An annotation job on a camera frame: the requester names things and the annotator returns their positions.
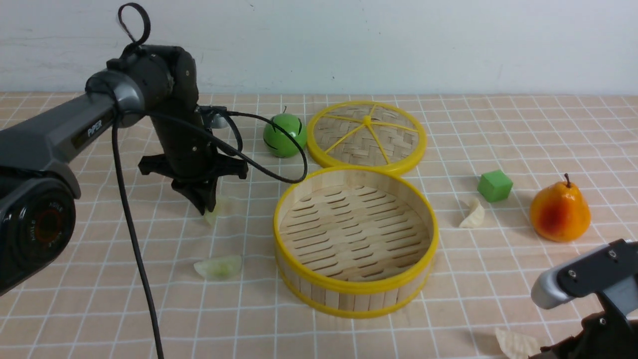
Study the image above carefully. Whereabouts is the bamboo steamer lid yellow rim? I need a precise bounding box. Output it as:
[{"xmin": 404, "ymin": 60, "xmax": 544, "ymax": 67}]
[{"xmin": 307, "ymin": 101, "xmax": 428, "ymax": 176}]

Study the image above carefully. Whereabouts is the white dumpling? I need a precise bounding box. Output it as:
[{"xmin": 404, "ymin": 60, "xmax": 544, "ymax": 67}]
[
  {"xmin": 459, "ymin": 198, "xmax": 485, "ymax": 229},
  {"xmin": 495, "ymin": 329, "xmax": 541, "ymax": 359}
]

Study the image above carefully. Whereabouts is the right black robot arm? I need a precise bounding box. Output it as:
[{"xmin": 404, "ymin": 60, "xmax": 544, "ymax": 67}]
[{"xmin": 531, "ymin": 239, "xmax": 638, "ymax": 359}]

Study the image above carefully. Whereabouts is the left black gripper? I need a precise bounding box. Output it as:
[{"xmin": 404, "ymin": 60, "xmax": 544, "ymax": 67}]
[{"xmin": 138, "ymin": 111, "xmax": 248, "ymax": 214}]

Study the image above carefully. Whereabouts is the green foam cube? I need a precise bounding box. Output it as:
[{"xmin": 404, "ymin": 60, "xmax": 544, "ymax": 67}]
[{"xmin": 477, "ymin": 170, "xmax": 513, "ymax": 203}]

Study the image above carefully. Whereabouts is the bamboo steamer tray yellow rim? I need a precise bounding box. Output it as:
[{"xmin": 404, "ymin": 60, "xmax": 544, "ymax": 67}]
[{"xmin": 273, "ymin": 167, "xmax": 439, "ymax": 320}]

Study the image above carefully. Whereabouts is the orange yellow toy pear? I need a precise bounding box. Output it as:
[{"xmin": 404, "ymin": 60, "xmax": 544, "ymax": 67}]
[{"xmin": 529, "ymin": 173, "xmax": 592, "ymax": 243}]

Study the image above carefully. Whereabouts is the green toy apple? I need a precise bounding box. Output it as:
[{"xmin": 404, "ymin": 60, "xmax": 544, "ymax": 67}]
[{"xmin": 263, "ymin": 107, "xmax": 308, "ymax": 158}]

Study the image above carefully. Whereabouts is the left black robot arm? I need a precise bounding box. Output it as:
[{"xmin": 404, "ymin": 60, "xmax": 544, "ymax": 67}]
[{"xmin": 0, "ymin": 45, "xmax": 248, "ymax": 293}]

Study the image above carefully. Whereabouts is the pink checkered tablecloth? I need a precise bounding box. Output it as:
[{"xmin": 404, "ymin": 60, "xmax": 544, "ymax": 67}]
[{"xmin": 0, "ymin": 87, "xmax": 638, "ymax": 359}]

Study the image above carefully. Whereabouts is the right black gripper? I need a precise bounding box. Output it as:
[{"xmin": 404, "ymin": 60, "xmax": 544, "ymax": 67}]
[{"xmin": 529, "ymin": 312, "xmax": 638, "ymax": 359}]

